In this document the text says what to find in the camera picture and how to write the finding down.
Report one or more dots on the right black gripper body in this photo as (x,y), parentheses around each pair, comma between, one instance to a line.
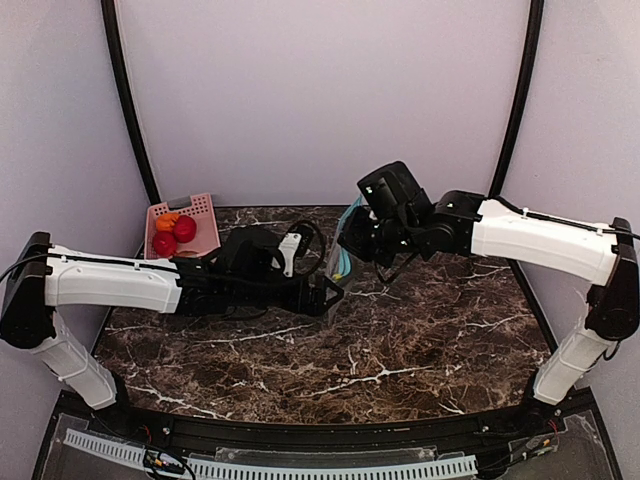
(358,235)

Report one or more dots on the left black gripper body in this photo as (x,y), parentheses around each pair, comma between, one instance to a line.
(310,298)

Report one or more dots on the clear zip top bag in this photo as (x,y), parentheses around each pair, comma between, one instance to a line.
(340,267)

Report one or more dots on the pink plastic basket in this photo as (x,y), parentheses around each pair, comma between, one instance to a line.
(200,208)

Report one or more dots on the red apple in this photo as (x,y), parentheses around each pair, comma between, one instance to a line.
(185,229)
(164,244)

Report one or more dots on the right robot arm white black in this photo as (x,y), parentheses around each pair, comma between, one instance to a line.
(465,224)

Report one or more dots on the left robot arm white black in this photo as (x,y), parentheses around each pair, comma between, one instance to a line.
(253,268)

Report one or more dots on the orange tangerine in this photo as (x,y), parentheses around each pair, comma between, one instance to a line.
(166,222)

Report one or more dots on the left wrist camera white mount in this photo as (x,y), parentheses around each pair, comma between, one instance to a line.
(295,244)

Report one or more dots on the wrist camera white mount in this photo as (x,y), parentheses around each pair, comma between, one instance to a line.
(393,187)
(295,244)

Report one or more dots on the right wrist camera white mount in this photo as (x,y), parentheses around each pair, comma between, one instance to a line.
(393,187)

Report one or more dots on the white slotted cable duct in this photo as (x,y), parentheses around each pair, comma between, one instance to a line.
(229,463)

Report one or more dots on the black front rail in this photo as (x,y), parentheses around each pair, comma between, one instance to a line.
(474,433)

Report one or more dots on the right black frame post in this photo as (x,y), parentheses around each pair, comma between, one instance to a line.
(521,91)

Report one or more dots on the black frame post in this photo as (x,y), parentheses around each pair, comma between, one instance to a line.
(521,91)
(128,109)

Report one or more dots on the left black frame post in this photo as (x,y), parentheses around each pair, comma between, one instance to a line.
(128,109)

